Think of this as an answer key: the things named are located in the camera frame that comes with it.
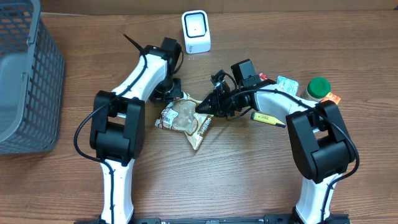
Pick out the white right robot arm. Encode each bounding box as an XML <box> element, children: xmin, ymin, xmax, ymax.
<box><xmin>195</xmin><ymin>59</ymin><xmax>359</xmax><ymax>223</ymax></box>

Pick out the red snack bar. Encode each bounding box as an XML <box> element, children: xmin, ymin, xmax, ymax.
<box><xmin>259</xmin><ymin>73</ymin><xmax>269</xmax><ymax>81</ymax></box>

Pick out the beige snack bag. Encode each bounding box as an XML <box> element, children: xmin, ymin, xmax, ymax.
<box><xmin>155</xmin><ymin>92</ymin><xmax>213</xmax><ymax>151</ymax></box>

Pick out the yellow black tube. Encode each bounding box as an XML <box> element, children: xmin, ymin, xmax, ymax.
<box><xmin>251</xmin><ymin>111</ymin><xmax>286</xmax><ymax>128</ymax></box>

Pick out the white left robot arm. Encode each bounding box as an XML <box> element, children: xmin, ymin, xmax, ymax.
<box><xmin>73</xmin><ymin>37</ymin><xmax>183</xmax><ymax>223</ymax></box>

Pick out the green lid jar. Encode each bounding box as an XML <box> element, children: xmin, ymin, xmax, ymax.
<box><xmin>300</xmin><ymin>77</ymin><xmax>331</xmax><ymax>102</ymax></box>

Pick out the orange white small packet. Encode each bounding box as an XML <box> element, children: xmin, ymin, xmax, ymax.
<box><xmin>322</xmin><ymin>92</ymin><xmax>341</xmax><ymax>105</ymax></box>

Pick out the grey plastic mesh basket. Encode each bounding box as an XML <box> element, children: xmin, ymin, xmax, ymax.
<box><xmin>1</xmin><ymin>0</ymin><xmax>66</xmax><ymax>154</ymax></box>

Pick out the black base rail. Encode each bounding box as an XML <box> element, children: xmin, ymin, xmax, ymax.
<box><xmin>74</xmin><ymin>215</ymin><xmax>351</xmax><ymax>224</ymax></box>

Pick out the white barcode scanner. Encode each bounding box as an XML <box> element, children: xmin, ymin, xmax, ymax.
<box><xmin>181</xmin><ymin>10</ymin><xmax>211</xmax><ymax>54</ymax></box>

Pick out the teal white snack packet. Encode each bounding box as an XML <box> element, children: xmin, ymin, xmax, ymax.
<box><xmin>277</xmin><ymin>76</ymin><xmax>299</xmax><ymax>95</ymax></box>

